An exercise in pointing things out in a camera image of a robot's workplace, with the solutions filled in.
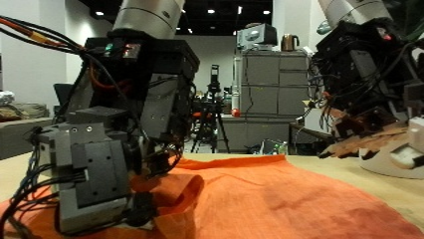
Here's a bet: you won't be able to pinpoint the orange button shirt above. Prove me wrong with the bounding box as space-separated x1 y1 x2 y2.
0 153 424 239

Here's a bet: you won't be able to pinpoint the white storage box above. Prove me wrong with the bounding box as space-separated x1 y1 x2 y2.
303 107 332 133

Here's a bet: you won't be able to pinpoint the grey sofa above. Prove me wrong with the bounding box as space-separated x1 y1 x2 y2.
0 117 58 160

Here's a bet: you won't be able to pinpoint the copper electric kettle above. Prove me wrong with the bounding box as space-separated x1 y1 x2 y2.
279 33 300 53

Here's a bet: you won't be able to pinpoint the dark side table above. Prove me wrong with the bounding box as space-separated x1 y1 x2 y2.
287 121 332 155

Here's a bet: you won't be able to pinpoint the grey filing cabinet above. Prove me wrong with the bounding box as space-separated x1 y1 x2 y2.
232 49 319 119

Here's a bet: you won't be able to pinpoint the brown cushion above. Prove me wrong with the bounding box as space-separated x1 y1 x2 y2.
0 102 50 122

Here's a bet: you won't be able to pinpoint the white round plant pot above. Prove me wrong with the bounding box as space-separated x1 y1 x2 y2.
357 145 424 180

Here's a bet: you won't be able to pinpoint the grey boxy device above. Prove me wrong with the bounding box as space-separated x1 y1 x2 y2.
235 23 277 52

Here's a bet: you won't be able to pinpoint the grey low cabinet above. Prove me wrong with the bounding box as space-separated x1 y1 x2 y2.
219 114 305 153

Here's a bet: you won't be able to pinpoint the black camera tripod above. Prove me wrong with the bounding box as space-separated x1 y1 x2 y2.
191 64 230 154

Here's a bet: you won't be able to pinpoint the right arm orange black cables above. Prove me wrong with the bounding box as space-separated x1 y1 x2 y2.
0 16 94 56

